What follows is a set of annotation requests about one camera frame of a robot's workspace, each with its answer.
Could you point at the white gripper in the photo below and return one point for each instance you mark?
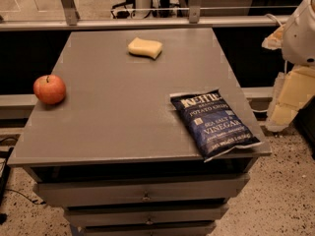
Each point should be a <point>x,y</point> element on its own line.
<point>300,36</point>

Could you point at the blue kettle chip bag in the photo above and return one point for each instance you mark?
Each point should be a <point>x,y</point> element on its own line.
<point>213,125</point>

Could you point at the yellow sponge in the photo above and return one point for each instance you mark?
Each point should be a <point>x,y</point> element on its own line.
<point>144,47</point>

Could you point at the black office chair base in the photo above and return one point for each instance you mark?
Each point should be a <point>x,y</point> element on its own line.
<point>121,10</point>

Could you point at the grey drawer cabinet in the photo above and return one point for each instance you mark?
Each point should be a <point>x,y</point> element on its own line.
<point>117,121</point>

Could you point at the red apple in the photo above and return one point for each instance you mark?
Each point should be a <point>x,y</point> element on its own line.
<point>49,89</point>

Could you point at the middle grey drawer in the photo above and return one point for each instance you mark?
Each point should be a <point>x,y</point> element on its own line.
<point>146,215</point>

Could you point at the grey drawer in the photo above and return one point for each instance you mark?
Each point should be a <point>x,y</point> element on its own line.
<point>137,191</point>
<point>146,215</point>
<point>195,228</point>

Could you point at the bottom grey drawer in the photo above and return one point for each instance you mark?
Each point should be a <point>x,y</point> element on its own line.
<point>195,228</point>

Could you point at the top grey drawer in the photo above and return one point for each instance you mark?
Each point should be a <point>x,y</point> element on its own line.
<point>137,191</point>

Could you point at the grey metal rail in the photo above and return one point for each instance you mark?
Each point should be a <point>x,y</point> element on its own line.
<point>144,24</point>

